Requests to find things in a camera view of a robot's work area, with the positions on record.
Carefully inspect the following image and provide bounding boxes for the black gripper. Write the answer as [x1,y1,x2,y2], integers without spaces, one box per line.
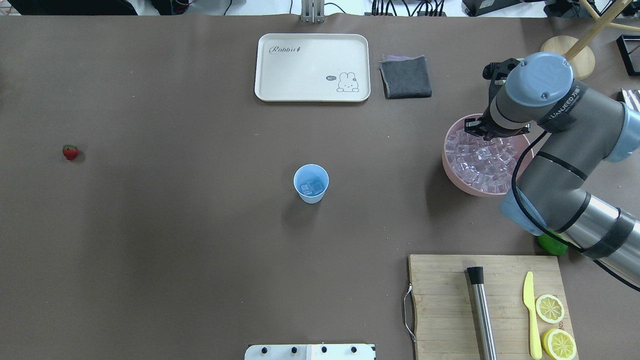
[465,112,531,141]

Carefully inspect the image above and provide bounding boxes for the clear ice cubes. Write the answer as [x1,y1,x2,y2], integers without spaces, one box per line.
[444,129,518,195]

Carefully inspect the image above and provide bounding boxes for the red strawberry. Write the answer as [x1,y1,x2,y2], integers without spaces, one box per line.
[61,145,80,161]

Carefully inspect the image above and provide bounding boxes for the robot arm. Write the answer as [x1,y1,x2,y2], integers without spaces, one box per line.
[464,52,640,290]

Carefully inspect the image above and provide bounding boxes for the light blue plastic cup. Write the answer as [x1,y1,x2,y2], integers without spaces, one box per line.
[293,164,330,204]

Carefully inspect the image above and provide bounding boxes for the pink bowl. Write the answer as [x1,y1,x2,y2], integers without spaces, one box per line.
[441,114,534,198]

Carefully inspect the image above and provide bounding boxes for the folded grey cloth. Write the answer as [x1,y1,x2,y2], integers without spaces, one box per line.
[379,55,434,100]

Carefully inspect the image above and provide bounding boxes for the wooden mug tree stand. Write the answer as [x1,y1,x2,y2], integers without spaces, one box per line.
[540,0,639,80]

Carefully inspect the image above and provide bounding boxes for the green lime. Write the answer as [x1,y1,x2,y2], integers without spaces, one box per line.
[536,233,569,256]

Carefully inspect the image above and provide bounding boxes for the lemon half upper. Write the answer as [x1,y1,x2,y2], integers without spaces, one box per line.
[534,294,566,324]

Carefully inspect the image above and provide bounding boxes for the lemon half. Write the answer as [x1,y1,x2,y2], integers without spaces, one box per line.
[534,294,566,324]
[541,329,578,360]

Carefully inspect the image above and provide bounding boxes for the wooden cutting board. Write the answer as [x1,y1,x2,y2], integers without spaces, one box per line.
[407,254,569,360]

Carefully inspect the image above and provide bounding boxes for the cream rabbit tray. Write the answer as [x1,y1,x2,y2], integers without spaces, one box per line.
[254,33,371,103]

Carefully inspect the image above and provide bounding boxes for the steel muddler black tip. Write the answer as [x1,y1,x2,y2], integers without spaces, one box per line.
[466,266,498,360]

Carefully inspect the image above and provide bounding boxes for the yellow plastic knife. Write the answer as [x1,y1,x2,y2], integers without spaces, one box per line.
[522,271,543,360]

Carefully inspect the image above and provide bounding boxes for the lemon half lower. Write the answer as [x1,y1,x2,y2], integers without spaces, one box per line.
[541,329,578,360]

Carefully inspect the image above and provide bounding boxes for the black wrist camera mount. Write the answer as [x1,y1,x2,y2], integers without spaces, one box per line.
[482,58,522,103]

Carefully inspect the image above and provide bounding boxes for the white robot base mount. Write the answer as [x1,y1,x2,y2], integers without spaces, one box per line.
[244,343,377,360]

